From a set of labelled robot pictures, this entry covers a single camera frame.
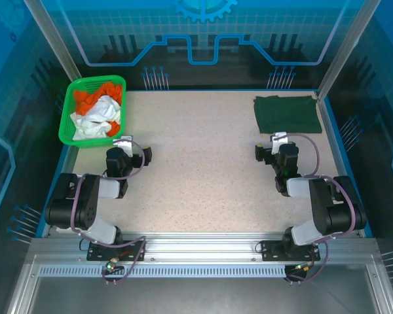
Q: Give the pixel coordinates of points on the white t-shirt with print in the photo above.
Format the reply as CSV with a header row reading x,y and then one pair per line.
x,y
98,111

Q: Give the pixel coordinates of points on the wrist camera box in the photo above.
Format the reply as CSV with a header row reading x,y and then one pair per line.
x,y
122,143
278,137

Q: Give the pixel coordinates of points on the orange t-shirt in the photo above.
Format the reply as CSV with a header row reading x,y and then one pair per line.
x,y
111,90

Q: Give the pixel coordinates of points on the dark green folded t-shirt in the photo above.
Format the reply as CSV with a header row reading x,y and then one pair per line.
x,y
286,114

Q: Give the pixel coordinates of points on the green plastic basket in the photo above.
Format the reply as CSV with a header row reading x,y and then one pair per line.
x,y
95,144

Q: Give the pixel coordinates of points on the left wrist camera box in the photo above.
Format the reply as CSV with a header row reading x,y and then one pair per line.
x,y
122,143

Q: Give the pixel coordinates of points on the aluminium frame post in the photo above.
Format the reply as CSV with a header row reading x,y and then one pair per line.
x,y
52,39
344,49

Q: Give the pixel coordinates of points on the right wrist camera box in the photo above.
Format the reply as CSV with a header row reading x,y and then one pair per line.
x,y
278,137

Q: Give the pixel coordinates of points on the aluminium table rail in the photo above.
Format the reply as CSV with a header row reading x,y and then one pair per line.
x,y
199,245

